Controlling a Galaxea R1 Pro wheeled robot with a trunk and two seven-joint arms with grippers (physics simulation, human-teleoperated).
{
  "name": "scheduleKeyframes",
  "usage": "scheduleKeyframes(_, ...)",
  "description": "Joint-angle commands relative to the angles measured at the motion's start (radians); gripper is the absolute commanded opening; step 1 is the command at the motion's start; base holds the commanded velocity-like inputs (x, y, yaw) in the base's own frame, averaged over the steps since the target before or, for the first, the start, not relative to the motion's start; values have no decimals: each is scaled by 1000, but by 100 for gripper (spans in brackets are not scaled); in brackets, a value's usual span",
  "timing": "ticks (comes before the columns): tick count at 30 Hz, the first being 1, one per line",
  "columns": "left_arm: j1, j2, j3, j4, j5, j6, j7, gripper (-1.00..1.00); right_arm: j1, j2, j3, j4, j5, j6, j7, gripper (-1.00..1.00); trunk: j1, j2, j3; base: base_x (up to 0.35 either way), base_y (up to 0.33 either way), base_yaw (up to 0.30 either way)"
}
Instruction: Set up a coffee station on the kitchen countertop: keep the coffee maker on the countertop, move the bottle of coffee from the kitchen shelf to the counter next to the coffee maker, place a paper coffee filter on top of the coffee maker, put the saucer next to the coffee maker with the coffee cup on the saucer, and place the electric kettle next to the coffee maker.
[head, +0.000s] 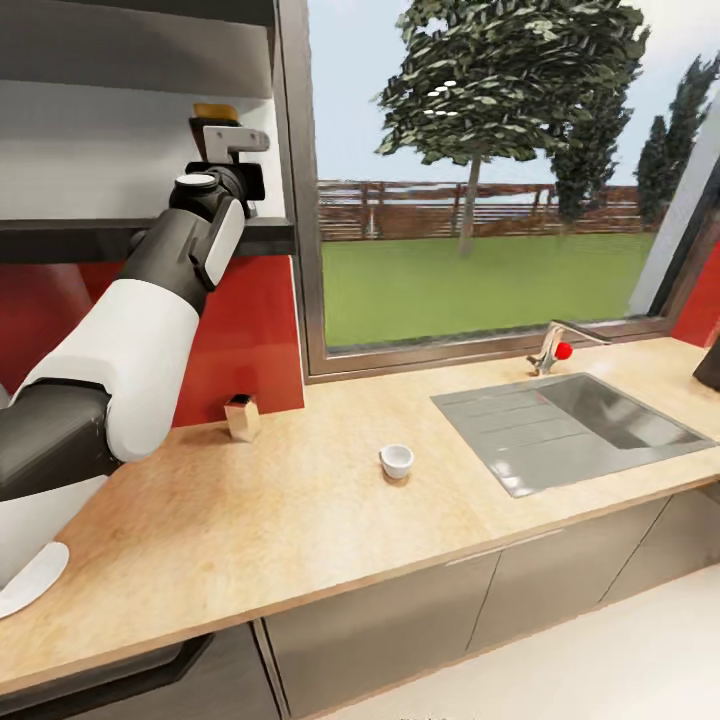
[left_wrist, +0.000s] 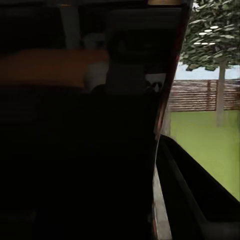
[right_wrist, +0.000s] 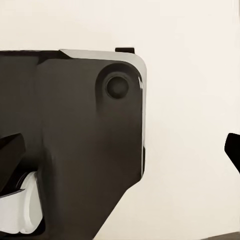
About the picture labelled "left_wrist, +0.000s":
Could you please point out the fixed window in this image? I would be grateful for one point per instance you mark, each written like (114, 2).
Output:
(203, 110)

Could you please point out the bottle of coffee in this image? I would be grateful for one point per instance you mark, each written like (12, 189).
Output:
(84, 90)

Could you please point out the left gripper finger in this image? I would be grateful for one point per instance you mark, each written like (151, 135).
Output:
(197, 205)

